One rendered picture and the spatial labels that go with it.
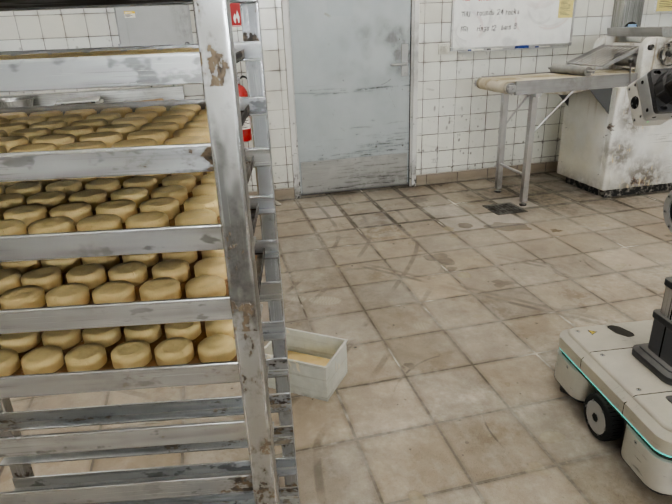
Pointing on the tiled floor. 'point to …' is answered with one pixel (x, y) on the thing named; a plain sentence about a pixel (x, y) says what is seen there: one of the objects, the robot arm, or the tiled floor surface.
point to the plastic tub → (313, 363)
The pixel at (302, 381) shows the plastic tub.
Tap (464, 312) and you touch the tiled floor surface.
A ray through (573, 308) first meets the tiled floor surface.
